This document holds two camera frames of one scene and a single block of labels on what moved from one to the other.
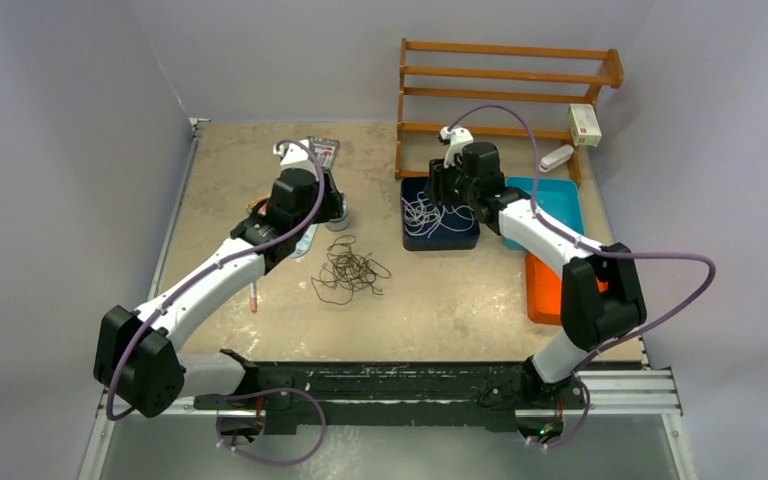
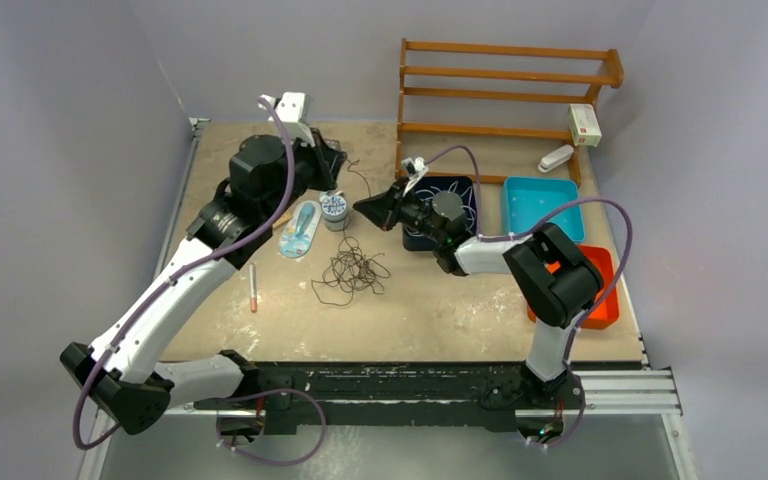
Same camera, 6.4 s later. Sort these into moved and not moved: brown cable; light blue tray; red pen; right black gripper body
Moved: right black gripper body
Not moved: light blue tray; red pen; brown cable
